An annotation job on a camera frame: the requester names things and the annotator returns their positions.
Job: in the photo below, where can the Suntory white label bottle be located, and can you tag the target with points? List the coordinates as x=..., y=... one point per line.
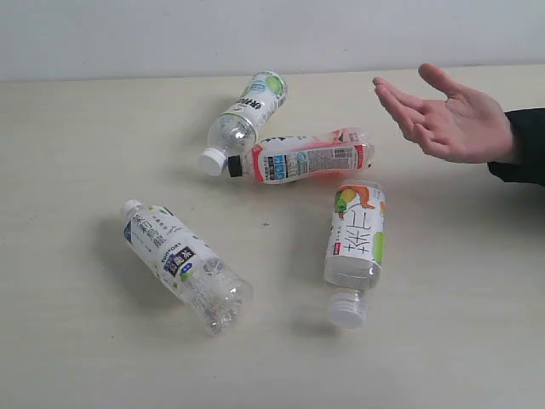
x=186, y=265

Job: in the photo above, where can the orange green label bottle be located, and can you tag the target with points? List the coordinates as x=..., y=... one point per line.
x=353, y=258

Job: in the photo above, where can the green label clear bottle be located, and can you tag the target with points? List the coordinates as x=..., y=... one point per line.
x=236, y=130

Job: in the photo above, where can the pink label black-cap bottle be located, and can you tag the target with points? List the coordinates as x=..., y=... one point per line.
x=285, y=159

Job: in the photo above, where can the person's open hand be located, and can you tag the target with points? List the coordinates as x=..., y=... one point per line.
x=467, y=127

